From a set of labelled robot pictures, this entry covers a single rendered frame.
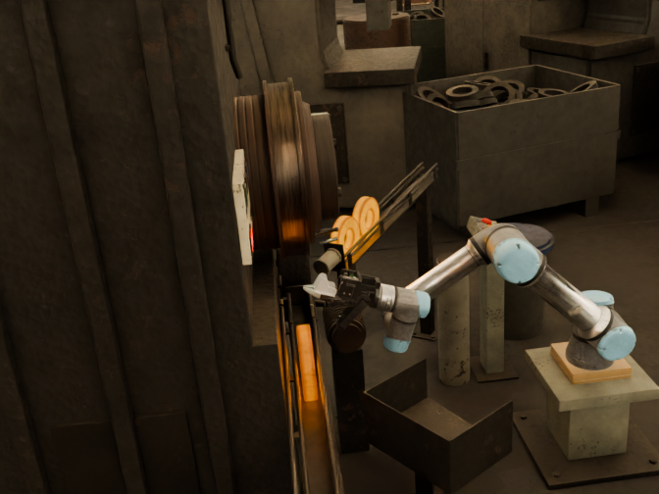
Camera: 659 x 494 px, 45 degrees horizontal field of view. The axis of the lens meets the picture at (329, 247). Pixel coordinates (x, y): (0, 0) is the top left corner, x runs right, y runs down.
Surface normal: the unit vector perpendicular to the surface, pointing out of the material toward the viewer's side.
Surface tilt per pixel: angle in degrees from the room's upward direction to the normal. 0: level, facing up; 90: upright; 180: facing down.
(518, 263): 86
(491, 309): 90
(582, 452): 90
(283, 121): 42
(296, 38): 90
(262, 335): 0
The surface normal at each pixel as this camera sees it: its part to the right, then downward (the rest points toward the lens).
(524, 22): -0.90, 0.23
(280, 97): -0.04, -0.72
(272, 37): -0.15, 0.40
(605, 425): 0.11, 0.38
